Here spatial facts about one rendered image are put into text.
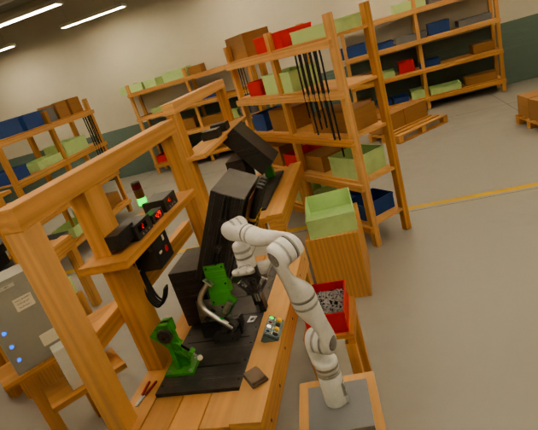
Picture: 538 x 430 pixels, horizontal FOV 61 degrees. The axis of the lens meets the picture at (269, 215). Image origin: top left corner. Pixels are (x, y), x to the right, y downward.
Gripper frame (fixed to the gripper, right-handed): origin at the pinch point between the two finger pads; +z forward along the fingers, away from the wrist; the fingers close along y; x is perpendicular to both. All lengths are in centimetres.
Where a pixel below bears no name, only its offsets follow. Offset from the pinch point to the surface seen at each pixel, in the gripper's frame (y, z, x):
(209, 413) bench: 30, 42, 17
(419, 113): -132, 103, -738
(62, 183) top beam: 66, -63, -3
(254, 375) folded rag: 11.6, 36.9, 3.2
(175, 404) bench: 49, 42, 11
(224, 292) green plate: 31, 17, -37
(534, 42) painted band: -388, 53, -925
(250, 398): 12.3, 39.9, 12.8
